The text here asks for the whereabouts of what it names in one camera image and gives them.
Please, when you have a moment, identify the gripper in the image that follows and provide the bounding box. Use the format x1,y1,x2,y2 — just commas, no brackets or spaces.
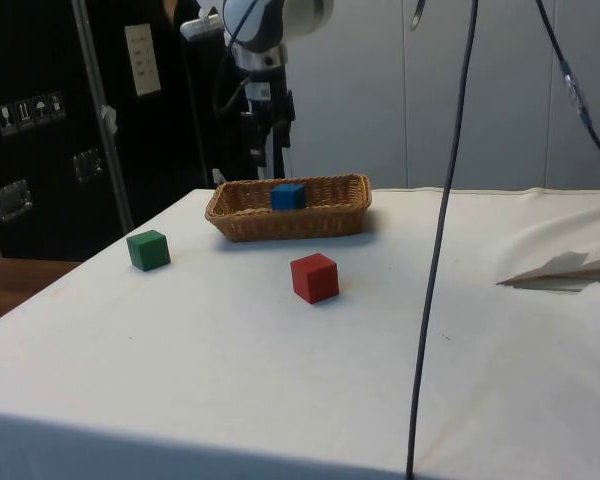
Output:
235,67,298,169

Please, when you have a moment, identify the blue cube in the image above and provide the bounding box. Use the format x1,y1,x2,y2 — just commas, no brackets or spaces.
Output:
270,183,308,212

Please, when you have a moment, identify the wicker basket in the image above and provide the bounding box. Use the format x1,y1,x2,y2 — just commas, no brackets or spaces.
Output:
204,172,374,244

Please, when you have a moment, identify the red cube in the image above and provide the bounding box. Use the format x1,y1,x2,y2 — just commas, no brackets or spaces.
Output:
289,252,341,305

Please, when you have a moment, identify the green cube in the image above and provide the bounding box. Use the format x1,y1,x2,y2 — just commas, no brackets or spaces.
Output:
125,229,172,273

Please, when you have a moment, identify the black cabinet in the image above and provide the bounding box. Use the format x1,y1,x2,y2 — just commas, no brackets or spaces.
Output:
0,0,292,262

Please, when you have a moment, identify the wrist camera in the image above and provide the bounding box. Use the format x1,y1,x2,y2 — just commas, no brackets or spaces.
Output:
180,13,226,38

